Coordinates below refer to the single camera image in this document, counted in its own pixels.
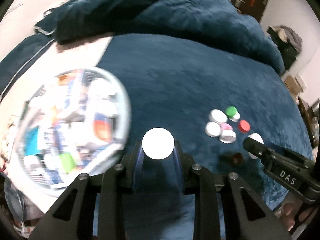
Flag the silver white bottle cap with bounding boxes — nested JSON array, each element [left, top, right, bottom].
[[204, 121, 221, 138]]

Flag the dark brown bottle cap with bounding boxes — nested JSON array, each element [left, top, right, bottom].
[[231, 153, 244, 166]]

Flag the dark blue piped pillow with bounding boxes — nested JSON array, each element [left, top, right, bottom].
[[0, 33, 56, 98]]

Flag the pink bottle cap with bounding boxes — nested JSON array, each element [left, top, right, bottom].
[[221, 123, 233, 131]]

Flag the white cap under green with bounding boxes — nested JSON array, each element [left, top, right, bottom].
[[229, 112, 241, 122]]

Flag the white ribbed bottle cap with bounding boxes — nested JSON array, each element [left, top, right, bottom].
[[219, 129, 236, 144]]

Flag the person's right hand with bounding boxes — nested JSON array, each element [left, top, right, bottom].
[[279, 192, 318, 231]]

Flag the pink bed sheet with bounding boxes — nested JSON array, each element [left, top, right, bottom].
[[1, 38, 110, 222]]

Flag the cardboard boxes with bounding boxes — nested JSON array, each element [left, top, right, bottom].
[[284, 75, 306, 101]]

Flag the round light blue basket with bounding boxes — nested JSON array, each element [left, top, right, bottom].
[[15, 68, 131, 191]]

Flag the pile of dark clothes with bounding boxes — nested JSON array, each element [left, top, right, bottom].
[[267, 25, 302, 70]]

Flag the large white bottle cap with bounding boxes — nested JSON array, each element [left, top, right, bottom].
[[209, 109, 228, 124]]

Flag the rumpled dark blue duvet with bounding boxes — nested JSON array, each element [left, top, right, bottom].
[[54, 0, 285, 75]]

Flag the red bottle cap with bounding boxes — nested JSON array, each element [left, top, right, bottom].
[[238, 120, 251, 133]]

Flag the green bottle cap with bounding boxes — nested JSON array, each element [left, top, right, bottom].
[[225, 106, 238, 118]]

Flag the dark blue plush blanket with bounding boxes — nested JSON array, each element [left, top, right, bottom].
[[96, 33, 313, 240]]

